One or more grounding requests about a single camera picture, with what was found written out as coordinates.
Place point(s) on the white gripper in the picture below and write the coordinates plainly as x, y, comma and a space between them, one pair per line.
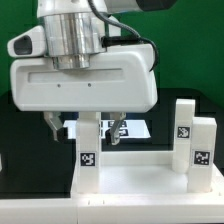
119, 80

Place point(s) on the white desk tabletop tray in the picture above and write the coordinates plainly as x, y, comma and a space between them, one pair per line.
137, 176

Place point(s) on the white marker sheet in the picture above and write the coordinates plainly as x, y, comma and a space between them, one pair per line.
130, 129

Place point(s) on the white L-shaped fence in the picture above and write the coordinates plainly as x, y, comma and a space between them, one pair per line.
72, 211

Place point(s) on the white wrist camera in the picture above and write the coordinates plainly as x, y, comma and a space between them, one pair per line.
29, 44

